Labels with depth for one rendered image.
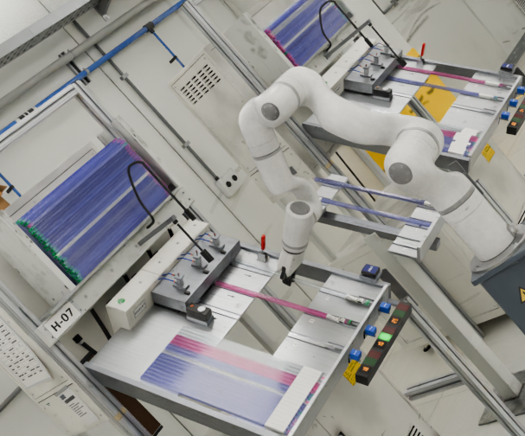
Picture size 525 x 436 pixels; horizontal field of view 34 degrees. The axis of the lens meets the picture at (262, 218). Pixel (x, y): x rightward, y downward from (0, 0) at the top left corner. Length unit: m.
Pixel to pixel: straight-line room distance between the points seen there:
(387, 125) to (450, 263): 1.41
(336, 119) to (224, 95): 1.43
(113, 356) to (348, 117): 1.03
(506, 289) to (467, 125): 1.28
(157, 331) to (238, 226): 2.40
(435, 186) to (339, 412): 0.95
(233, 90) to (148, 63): 1.66
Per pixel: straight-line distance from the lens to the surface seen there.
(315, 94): 2.42
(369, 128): 2.35
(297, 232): 2.64
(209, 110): 3.82
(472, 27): 7.82
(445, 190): 2.33
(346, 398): 2.97
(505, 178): 4.07
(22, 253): 2.72
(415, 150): 2.27
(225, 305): 2.79
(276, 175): 2.55
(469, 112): 3.67
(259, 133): 2.51
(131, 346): 2.74
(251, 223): 5.15
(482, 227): 2.38
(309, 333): 2.66
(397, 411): 3.11
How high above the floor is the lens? 1.52
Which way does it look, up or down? 8 degrees down
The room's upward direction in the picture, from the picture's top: 42 degrees counter-clockwise
